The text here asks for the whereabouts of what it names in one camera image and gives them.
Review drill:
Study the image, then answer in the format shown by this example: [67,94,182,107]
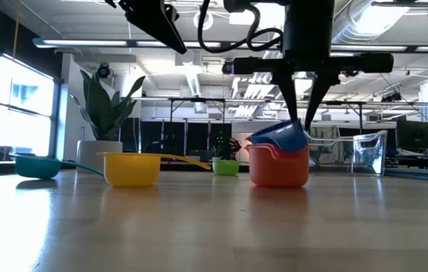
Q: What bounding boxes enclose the yellow measuring cup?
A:
[96,151,212,188]

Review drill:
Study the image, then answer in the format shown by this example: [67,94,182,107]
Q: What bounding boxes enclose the green snake plant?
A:
[69,69,147,143]

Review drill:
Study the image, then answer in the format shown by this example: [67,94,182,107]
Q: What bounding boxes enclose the blue measuring cup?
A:
[245,119,309,153]

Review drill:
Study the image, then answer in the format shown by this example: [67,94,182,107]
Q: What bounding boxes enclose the clear plastic basket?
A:
[304,129,389,178]

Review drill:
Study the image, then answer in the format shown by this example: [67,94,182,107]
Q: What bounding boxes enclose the bright window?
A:
[0,54,57,158]

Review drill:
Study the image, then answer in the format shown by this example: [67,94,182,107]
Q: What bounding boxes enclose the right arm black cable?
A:
[197,0,285,54]

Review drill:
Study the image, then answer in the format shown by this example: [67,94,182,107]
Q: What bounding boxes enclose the white cable coil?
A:
[193,10,215,31]

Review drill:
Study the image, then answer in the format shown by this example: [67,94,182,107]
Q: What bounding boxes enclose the red measuring cup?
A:
[250,142,311,160]

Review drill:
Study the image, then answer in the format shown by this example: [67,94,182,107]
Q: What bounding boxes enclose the orange measuring cup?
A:
[245,145,311,189]

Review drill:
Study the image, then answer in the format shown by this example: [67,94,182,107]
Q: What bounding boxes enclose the green measuring cup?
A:
[209,158,251,177]

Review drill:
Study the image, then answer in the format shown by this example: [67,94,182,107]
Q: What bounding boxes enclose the long ceiling light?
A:
[330,44,428,53]
[32,37,222,49]

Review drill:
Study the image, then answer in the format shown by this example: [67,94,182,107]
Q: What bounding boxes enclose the dark computer monitor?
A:
[395,119,428,151]

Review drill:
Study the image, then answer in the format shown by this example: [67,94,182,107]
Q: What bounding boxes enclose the teal measuring cup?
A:
[8,153,106,181]

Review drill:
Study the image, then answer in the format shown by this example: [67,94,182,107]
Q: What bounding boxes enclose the dark office partition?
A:
[119,117,234,162]

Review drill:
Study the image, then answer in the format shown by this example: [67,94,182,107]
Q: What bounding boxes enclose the black ceiling dome camera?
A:
[221,59,235,76]
[96,63,111,79]

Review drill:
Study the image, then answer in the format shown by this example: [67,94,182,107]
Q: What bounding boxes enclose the silver ceiling duct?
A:
[330,0,411,45]

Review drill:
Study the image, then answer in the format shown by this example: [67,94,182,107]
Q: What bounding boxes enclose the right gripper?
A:
[231,0,395,132]

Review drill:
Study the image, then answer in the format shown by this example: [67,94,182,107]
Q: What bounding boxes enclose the small background plant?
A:
[212,130,234,160]

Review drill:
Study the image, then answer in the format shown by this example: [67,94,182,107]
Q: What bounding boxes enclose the white ceiling panel light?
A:
[228,10,287,29]

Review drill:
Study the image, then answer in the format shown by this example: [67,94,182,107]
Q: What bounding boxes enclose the black ceiling track light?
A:
[381,90,402,103]

